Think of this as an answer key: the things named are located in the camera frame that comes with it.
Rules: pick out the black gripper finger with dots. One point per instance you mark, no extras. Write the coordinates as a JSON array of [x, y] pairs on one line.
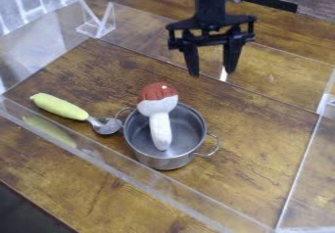
[[191, 58], [232, 49]]

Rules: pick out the silver metal pot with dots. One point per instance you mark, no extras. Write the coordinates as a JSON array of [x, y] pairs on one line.
[[191, 141]]

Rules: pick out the red and white toy mushroom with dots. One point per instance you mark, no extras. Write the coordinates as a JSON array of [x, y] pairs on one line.
[[156, 101]]

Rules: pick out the spoon with yellow-green handle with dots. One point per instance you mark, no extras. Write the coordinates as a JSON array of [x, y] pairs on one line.
[[104, 126]]

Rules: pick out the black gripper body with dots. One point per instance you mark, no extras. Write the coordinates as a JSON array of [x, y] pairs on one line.
[[211, 27]]

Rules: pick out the clear acrylic triangular stand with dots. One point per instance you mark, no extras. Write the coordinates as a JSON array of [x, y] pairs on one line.
[[96, 27]]

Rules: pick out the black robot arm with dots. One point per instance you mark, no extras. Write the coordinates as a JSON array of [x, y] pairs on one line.
[[211, 27]]

